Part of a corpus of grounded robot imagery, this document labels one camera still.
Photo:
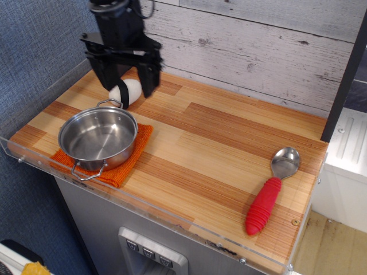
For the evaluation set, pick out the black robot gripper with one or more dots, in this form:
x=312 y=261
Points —
x=121 y=43

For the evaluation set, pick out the white egg with black band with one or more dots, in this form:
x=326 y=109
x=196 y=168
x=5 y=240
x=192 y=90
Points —
x=125 y=93

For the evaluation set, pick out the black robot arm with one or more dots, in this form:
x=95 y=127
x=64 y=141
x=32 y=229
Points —
x=121 y=44

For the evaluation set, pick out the stainless steel pot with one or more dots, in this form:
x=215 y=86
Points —
x=98 y=139

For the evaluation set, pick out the orange cloth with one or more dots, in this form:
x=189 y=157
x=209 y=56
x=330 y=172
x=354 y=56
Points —
x=116 y=176

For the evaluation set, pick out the clear acrylic table guard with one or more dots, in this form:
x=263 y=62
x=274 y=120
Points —
x=205 y=210

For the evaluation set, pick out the grey toy fridge cabinet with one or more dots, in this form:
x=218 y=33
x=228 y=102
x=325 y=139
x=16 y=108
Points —
x=99 y=221

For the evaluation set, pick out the silver dispenser panel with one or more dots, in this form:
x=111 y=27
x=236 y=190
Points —
x=149 y=252

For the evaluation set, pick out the yellow black object bottom left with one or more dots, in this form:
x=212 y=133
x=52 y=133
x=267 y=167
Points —
x=17 y=259

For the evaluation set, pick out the white appliance at right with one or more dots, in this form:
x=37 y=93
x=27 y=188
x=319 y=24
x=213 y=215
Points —
x=340 y=193

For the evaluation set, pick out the spoon with red handle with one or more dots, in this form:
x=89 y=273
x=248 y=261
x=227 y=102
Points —
x=284 y=164

